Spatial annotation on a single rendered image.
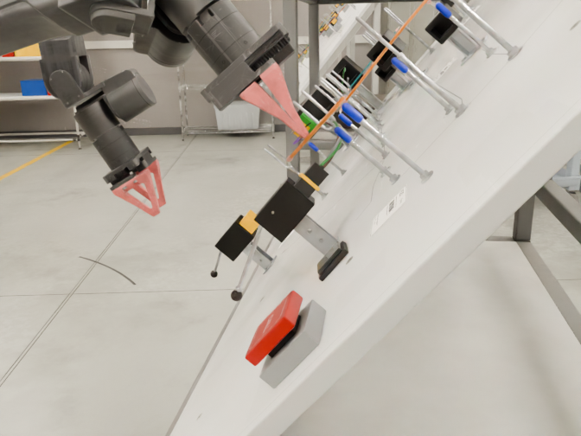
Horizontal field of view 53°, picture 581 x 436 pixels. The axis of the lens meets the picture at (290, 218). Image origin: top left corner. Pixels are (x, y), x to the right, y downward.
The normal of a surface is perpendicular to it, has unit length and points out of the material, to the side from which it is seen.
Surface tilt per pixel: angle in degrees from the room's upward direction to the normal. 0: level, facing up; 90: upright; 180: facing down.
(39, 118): 90
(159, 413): 0
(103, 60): 90
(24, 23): 149
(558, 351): 0
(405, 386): 0
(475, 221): 90
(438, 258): 90
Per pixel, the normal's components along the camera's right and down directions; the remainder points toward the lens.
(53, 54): -0.03, 0.30
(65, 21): 0.00, 0.96
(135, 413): -0.02, -0.95
